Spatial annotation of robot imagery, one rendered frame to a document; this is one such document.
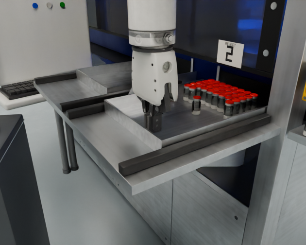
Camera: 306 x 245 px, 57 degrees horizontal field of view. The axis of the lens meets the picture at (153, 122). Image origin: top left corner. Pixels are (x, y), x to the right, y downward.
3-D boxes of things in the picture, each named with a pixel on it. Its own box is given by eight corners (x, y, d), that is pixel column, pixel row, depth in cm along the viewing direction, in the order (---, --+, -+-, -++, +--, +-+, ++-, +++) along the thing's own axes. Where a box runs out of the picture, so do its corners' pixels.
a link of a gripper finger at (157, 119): (169, 104, 55) (168, 135, 58) (159, 99, 57) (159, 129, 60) (155, 108, 53) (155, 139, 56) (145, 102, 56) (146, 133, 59)
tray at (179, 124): (202, 89, 91) (202, 78, 90) (272, 116, 72) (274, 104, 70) (104, 112, 75) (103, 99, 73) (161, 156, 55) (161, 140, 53)
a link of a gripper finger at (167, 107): (178, 104, 51) (164, 115, 55) (161, 66, 52) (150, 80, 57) (173, 106, 50) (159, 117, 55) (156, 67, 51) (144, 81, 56)
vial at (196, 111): (196, 111, 75) (197, 96, 73) (201, 113, 73) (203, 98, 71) (189, 113, 74) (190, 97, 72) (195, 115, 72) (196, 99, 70)
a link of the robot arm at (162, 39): (186, 29, 49) (186, 47, 51) (158, 25, 56) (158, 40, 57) (145, 33, 45) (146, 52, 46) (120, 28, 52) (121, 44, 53)
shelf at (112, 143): (148, 68, 124) (148, 63, 123) (298, 126, 71) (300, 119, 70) (34, 86, 100) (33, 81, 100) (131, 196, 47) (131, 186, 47)
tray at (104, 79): (155, 65, 120) (155, 57, 118) (195, 80, 100) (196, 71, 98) (76, 78, 103) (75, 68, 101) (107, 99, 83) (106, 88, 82)
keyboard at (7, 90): (87, 73, 137) (87, 68, 136) (103, 79, 128) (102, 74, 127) (-2, 91, 113) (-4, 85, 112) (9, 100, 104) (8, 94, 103)
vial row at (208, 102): (193, 96, 85) (194, 81, 83) (240, 117, 71) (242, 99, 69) (187, 97, 84) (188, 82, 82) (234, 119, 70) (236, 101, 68)
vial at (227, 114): (227, 116, 72) (229, 99, 70) (233, 119, 70) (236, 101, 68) (221, 118, 71) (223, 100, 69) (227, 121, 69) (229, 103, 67)
